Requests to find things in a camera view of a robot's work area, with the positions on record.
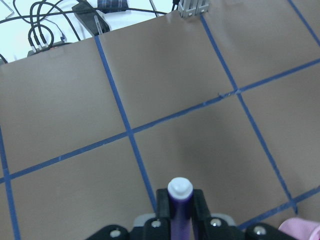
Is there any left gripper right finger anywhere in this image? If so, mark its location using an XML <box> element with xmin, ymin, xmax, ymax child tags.
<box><xmin>191</xmin><ymin>189</ymin><xmax>210</xmax><ymax>240</ymax></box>

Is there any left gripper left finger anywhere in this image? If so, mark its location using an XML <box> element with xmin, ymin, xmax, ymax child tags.
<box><xmin>156</xmin><ymin>188</ymin><xmax>171</xmax><ymax>240</ymax></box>

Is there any purple pen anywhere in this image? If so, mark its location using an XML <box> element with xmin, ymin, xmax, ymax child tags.
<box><xmin>167</xmin><ymin>177</ymin><xmax>193</xmax><ymax>240</ymax></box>

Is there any pink mesh cup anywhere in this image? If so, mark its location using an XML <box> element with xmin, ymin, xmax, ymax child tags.
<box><xmin>278</xmin><ymin>217</ymin><xmax>320</xmax><ymax>240</ymax></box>

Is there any aluminium frame post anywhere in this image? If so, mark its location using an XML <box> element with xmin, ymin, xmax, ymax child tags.
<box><xmin>177</xmin><ymin>0</ymin><xmax>211</xmax><ymax>18</ymax></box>

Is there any plaid wrapped cable box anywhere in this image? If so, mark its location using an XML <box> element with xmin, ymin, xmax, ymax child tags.
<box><xmin>97</xmin><ymin>0</ymin><xmax>129</xmax><ymax>14</ymax></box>

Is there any black cable bundle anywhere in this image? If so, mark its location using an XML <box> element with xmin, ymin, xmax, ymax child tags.
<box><xmin>0</xmin><ymin>0</ymin><xmax>168</xmax><ymax>63</ymax></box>

